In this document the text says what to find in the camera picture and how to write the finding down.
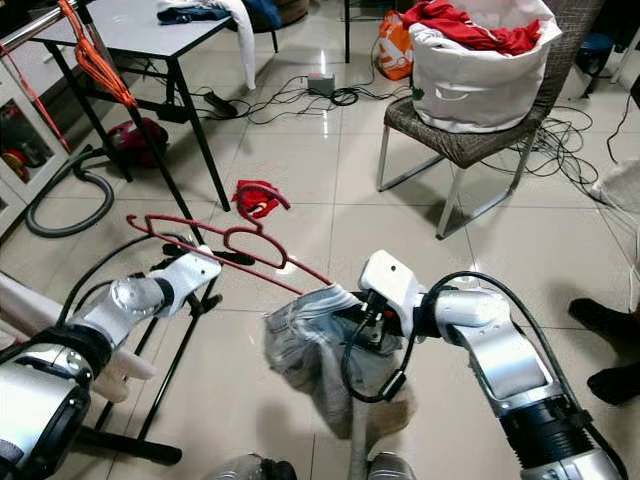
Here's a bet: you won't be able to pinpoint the white jeans black stitching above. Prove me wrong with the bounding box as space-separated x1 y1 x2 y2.
265 283 416 441

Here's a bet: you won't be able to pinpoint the red wire hanger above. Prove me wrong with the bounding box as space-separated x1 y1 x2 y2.
5 45 71 151
128 183 333 293

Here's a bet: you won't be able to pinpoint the orange hanger bunch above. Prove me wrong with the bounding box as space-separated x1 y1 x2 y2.
60 0 138 109

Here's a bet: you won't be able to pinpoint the black metal clothes rack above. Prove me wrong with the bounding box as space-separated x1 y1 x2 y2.
0 0 258 466

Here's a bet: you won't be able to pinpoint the red cloth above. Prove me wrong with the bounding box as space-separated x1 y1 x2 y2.
232 180 283 219

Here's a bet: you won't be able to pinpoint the grey right robot leg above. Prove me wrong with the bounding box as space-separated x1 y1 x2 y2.
365 452 419 480

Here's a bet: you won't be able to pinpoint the red vacuum cleaner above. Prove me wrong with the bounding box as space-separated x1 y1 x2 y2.
105 118 169 169

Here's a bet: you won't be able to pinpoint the black power adapter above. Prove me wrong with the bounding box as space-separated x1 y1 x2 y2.
203 90 239 116

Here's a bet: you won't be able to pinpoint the brown plaid chair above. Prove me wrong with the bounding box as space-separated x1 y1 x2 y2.
378 0 606 241

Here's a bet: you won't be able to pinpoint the grey power box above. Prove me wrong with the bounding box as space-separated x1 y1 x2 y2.
307 73 336 98

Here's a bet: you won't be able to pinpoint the person's black socked foot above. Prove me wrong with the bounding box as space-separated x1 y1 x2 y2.
585 362 640 406
567 297 640 346

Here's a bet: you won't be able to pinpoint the white long sleeve garment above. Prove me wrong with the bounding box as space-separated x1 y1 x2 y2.
160 0 256 91

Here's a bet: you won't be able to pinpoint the white laundry bag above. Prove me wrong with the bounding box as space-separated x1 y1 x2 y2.
408 0 564 133

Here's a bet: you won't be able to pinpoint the white table black legs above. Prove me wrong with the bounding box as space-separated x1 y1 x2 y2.
50 0 283 211

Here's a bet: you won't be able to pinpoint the orange printed bag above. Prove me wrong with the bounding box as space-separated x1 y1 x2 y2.
378 10 416 81

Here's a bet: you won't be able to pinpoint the clear plastic bag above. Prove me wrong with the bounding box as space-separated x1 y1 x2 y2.
590 160 640 236

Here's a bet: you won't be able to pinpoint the blue jeans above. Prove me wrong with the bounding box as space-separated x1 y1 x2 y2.
160 0 281 29

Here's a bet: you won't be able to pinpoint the red sports garment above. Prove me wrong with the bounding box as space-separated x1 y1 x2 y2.
402 0 543 56

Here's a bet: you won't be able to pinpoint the blue round stool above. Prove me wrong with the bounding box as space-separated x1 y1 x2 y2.
575 33 623 76

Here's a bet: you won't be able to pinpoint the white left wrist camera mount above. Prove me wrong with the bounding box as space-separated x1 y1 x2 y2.
155 248 223 319

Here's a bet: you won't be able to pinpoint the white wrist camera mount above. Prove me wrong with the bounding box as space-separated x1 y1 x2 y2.
155 248 223 319
360 250 423 336

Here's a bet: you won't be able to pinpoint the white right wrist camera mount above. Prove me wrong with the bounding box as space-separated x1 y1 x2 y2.
360 250 423 336

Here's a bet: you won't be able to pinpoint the grey vacuum hose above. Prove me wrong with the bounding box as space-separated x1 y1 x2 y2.
25 148 116 239

